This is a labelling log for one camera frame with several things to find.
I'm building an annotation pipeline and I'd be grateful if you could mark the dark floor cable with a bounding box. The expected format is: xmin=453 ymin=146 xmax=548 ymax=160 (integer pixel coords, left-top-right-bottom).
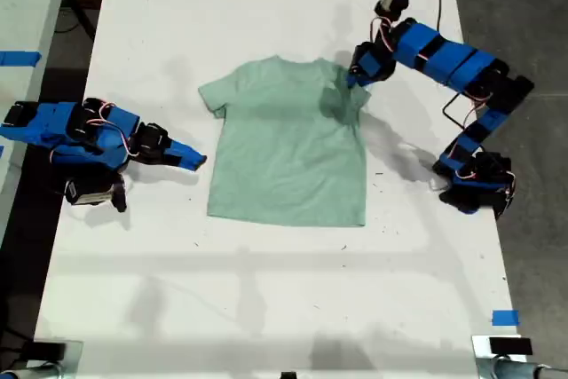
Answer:
xmin=55 ymin=0 xmax=101 ymax=42

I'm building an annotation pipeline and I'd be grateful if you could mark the small black box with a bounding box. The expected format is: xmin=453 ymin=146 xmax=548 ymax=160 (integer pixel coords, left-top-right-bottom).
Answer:
xmin=488 ymin=336 xmax=533 ymax=356
xmin=20 ymin=341 xmax=67 ymax=360

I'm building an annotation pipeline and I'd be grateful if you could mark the pale green T-shirt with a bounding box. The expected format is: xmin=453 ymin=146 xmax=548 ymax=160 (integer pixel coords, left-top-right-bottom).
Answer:
xmin=197 ymin=54 xmax=372 ymax=228

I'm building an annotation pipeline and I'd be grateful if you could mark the long blue tape strip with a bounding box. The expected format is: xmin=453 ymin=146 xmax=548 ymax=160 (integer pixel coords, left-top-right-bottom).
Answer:
xmin=0 ymin=51 xmax=43 ymax=67

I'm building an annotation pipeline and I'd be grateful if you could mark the short blue tape strip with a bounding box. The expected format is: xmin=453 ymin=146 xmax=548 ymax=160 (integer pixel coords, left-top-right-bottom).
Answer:
xmin=491 ymin=309 xmax=520 ymax=327

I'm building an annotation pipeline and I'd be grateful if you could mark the metal table clamp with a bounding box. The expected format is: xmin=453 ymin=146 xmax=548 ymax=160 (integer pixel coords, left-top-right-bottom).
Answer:
xmin=0 ymin=338 xmax=84 ymax=379
xmin=471 ymin=334 xmax=568 ymax=379

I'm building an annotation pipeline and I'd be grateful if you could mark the black arm wire loop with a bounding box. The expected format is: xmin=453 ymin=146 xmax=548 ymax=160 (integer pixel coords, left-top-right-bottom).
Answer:
xmin=442 ymin=93 xmax=492 ymax=132

